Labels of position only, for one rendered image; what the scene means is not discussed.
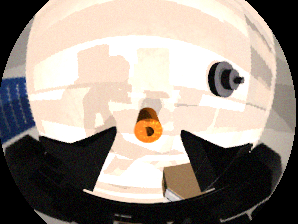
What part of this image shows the orange knob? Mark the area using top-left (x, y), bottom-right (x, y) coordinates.
top-left (134, 108), bottom-right (162, 144)

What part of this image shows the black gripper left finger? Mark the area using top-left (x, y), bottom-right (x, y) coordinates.
top-left (39, 127), bottom-right (117, 192)

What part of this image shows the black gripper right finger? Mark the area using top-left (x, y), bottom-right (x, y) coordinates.
top-left (180, 129), bottom-right (254, 193)

